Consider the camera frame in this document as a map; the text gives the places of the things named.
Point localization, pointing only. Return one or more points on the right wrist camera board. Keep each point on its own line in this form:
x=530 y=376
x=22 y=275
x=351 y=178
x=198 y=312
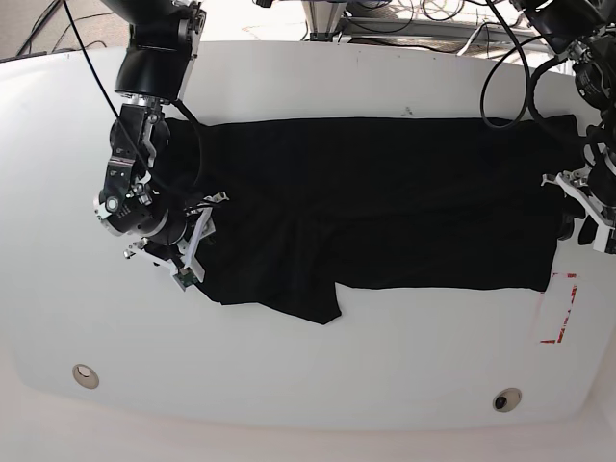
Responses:
x=185 y=278

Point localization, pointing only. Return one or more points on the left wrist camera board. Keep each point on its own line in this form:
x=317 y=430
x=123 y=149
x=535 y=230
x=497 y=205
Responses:
x=604 y=241

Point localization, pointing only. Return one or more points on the table grommet hole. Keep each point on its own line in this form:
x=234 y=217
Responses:
x=85 y=376
x=507 y=400

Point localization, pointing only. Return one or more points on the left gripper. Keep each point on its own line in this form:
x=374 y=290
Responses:
x=575 y=185

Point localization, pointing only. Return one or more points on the black t-shirt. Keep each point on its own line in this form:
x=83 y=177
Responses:
x=372 y=203

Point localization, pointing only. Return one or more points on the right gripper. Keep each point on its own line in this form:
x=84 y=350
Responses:
x=170 y=239

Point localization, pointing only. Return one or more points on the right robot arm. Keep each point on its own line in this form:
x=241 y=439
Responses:
x=163 y=46

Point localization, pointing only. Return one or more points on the red tape rectangle marking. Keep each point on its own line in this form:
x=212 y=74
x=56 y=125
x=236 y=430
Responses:
x=555 y=308

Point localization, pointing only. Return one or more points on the left table grommet hole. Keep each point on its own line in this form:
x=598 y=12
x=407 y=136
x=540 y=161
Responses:
x=85 y=376

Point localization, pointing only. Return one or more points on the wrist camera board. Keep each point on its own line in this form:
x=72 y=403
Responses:
x=604 y=241
x=185 y=278

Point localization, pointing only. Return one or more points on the right table grommet hole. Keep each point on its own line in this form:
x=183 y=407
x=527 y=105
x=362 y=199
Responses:
x=507 y=400

